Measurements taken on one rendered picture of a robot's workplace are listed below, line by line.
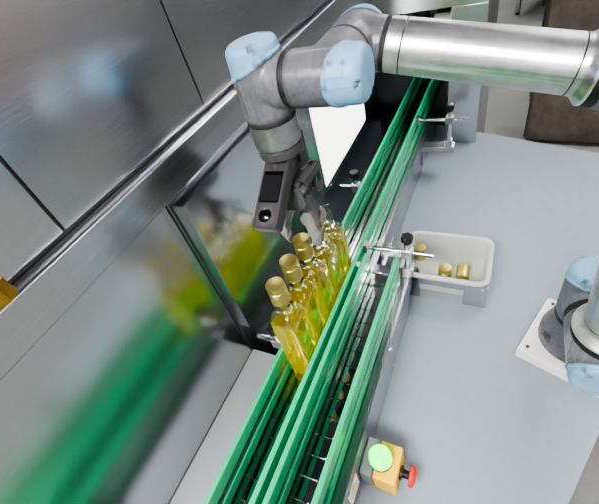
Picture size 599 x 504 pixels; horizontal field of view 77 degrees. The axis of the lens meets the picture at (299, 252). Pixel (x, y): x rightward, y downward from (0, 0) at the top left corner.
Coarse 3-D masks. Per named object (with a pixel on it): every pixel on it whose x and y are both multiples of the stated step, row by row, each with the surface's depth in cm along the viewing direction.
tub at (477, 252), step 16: (416, 240) 112; (432, 240) 110; (448, 240) 108; (464, 240) 106; (480, 240) 104; (448, 256) 111; (464, 256) 109; (480, 256) 107; (416, 272) 101; (432, 272) 108; (480, 272) 104
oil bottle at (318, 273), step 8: (320, 264) 76; (304, 272) 76; (312, 272) 75; (320, 272) 76; (328, 272) 80; (312, 280) 76; (320, 280) 76; (328, 280) 80; (320, 288) 77; (328, 288) 81; (320, 296) 79; (328, 296) 82; (328, 304) 82; (328, 312) 83
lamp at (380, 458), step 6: (378, 444) 73; (372, 450) 72; (378, 450) 71; (384, 450) 71; (372, 456) 71; (378, 456) 70; (384, 456) 70; (390, 456) 71; (372, 462) 71; (378, 462) 70; (384, 462) 70; (390, 462) 70; (378, 468) 70; (384, 468) 70; (390, 468) 71
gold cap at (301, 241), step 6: (300, 234) 73; (306, 234) 72; (294, 240) 72; (300, 240) 72; (306, 240) 71; (294, 246) 72; (300, 246) 71; (306, 246) 71; (300, 252) 72; (306, 252) 72; (312, 252) 74; (300, 258) 74; (306, 258) 73
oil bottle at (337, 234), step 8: (336, 224) 83; (328, 232) 82; (336, 232) 82; (344, 232) 86; (336, 240) 82; (344, 240) 86; (344, 248) 87; (344, 256) 88; (344, 264) 88; (344, 272) 89
